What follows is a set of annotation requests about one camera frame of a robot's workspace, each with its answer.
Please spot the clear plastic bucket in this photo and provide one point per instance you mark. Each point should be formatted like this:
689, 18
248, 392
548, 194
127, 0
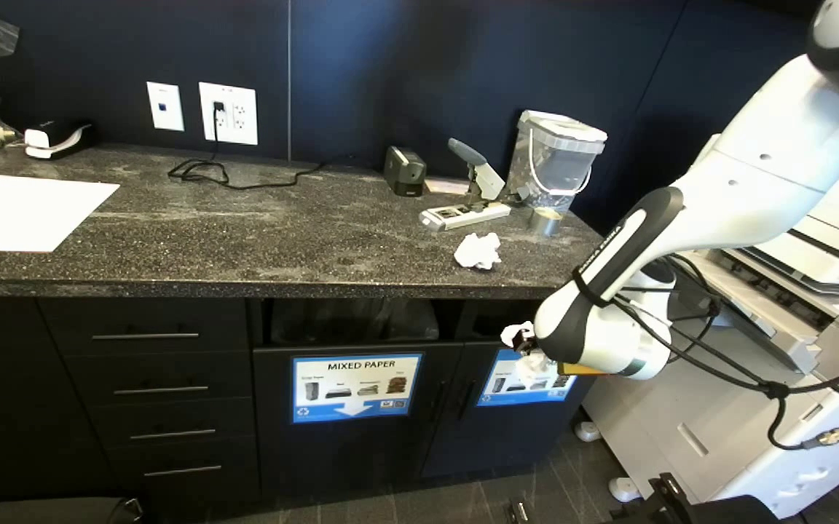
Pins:
553, 162

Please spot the blue label with up arrow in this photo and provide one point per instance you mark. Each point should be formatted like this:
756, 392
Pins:
497, 386

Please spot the blue label with down arrow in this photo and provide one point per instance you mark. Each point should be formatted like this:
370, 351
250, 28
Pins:
357, 389

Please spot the white power outlet plate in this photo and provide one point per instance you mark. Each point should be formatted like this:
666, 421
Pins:
227, 114

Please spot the black counter cabinet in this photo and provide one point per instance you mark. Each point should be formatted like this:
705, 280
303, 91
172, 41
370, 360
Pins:
245, 243

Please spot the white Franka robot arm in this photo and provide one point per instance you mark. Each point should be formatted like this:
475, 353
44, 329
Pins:
759, 163

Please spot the small white wall plate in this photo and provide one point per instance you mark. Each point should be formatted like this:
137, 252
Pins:
164, 107

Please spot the small black desk dispenser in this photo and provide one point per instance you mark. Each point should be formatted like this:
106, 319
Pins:
406, 172

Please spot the black padded seat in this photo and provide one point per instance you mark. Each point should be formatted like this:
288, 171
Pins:
41, 511

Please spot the flat white paper sheet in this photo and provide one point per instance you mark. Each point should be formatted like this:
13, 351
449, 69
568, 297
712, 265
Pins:
26, 213

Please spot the large white office printer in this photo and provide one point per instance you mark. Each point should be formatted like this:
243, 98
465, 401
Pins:
728, 427

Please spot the white and black desk device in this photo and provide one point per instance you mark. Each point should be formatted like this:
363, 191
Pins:
51, 139

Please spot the white paper ball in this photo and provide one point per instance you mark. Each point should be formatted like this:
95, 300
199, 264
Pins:
537, 371
478, 252

